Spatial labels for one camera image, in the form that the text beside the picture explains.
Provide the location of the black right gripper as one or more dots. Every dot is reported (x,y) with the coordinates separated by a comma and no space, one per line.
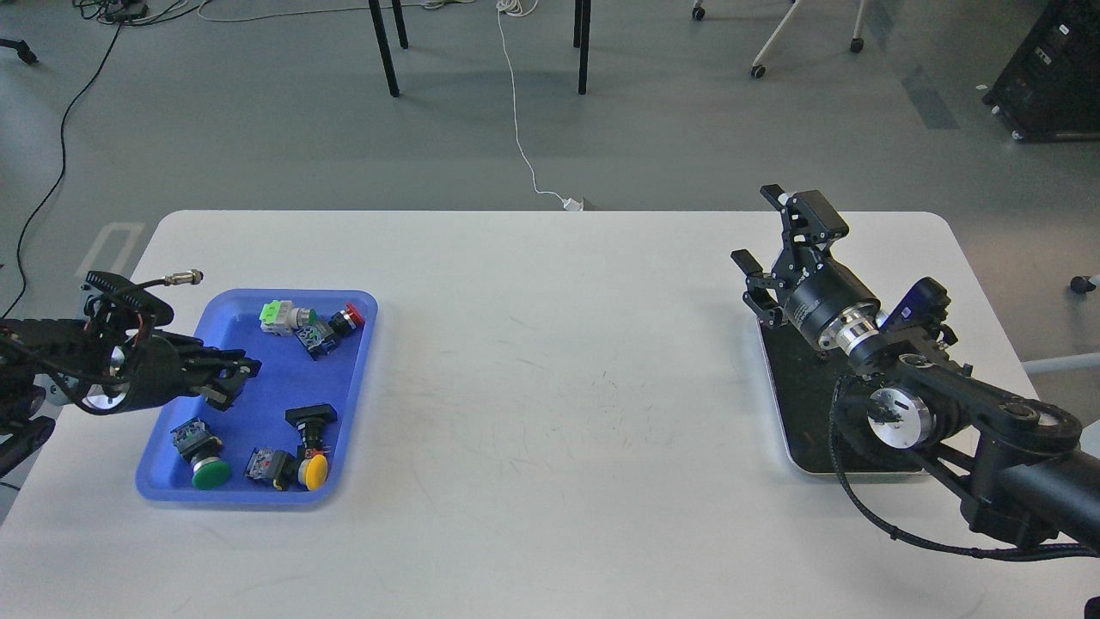
(823,300)

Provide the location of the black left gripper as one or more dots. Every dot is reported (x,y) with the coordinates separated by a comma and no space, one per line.
(165,366)

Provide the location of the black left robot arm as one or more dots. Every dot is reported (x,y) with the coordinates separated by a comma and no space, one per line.
(121,347)

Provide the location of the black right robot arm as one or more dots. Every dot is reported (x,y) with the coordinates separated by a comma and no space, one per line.
(851,380)

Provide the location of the blue plastic tray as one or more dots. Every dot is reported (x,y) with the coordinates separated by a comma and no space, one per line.
(288,378)

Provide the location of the silver metal tray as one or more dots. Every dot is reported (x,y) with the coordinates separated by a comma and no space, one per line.
(804,383)

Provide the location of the black equipment case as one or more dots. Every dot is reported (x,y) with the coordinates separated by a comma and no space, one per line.
(1049,91)

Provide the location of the green push button switch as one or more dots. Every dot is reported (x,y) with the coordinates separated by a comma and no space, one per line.
(198,445)

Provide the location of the light green white switch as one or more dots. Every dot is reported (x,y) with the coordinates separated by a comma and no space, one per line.
(282,317)

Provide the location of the clear small switch block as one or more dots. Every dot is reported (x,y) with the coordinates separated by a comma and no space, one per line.
(261,466)

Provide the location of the black push button switch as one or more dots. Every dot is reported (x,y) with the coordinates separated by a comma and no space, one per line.
(311,422)

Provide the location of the red push button switch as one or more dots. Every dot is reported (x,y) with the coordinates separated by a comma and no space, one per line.
(319,336)

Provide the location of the yellow push button switch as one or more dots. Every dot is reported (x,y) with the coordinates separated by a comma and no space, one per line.
(310,472)

